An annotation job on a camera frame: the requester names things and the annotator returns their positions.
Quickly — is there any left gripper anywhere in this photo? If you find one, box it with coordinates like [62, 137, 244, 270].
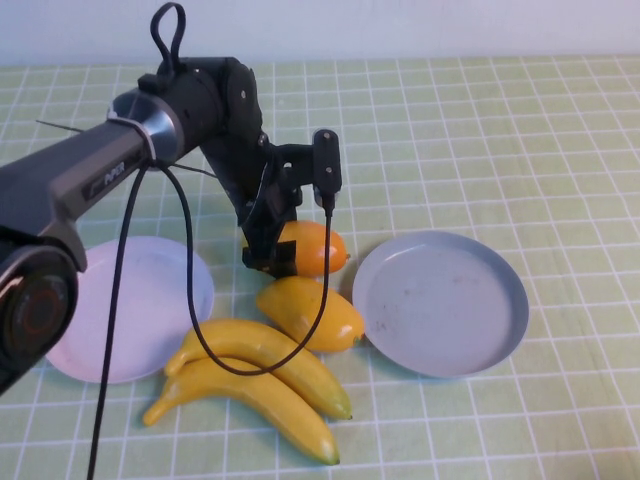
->
[202, 129, 305, 280]

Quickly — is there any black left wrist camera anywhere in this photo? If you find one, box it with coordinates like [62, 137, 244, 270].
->
[310, 128, 344, 211]

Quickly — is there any yellow plastic banana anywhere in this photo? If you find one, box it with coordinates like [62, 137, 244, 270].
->
[164, 318, 354, 421]
[142, 356, 341, 467]

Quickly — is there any green checkered tablecloth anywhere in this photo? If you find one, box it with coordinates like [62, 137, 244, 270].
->
[0, 55, 640, 480]

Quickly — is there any blue-grey round plate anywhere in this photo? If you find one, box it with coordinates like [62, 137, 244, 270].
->
[351, 230, 530, 379]

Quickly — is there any black left camera cable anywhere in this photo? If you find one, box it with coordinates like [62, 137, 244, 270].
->
[85, 159, 337, 480]

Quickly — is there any pink round plate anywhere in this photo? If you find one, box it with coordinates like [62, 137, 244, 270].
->
[44, 235, 216, 385]

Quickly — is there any white cable tie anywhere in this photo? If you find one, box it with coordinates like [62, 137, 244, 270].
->
[106, 110, 157, 162]

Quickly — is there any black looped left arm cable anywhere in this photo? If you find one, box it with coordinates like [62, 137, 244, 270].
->
[151, 1, 189, 77]

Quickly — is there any thin black zip tie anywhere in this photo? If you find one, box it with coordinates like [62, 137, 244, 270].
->
[174, 160, 217, 177]
[35, 118, 82, 134]

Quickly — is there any black left camera bracket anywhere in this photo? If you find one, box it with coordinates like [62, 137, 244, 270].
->
[269, 142, 317, 175]

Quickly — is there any yellow plastic mango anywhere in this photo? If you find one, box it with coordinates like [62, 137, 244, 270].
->
[255, 275, 366, 354]

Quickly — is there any orange-tinted plastic mango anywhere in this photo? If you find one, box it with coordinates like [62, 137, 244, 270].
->
[278, 219, 351, 277]

